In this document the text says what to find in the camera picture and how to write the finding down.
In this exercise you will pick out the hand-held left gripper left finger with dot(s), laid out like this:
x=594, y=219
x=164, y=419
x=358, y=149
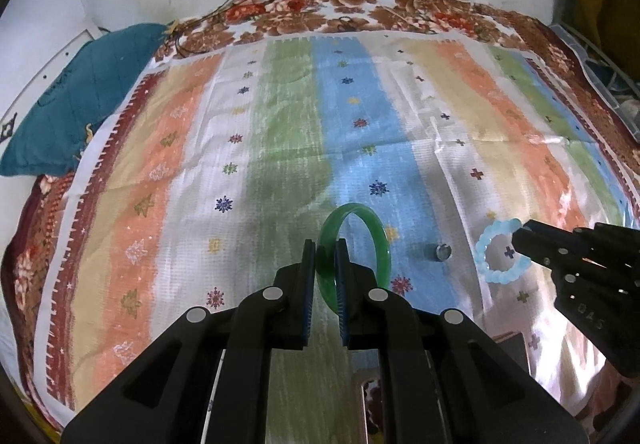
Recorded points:
x=309, y=294

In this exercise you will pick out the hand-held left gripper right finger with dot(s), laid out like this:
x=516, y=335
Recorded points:
x=342, y=294

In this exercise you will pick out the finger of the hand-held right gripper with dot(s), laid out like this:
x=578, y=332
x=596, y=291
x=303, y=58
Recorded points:
x=542, y=251
x=550, y=234

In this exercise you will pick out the green jade bangle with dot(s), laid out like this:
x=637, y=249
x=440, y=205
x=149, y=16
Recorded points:
x=375, y=234

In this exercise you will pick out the embossed metal tin box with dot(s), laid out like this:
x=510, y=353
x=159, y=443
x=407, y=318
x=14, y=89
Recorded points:
x=515, y=349

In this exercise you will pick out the striped pastel cloth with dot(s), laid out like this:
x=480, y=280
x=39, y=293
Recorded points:
x=200, y=174

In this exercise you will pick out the brown floral blanket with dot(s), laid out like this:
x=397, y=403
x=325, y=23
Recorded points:
x=350, y=9

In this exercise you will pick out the teal pillow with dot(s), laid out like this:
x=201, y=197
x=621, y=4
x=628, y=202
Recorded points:
x=75, y=99

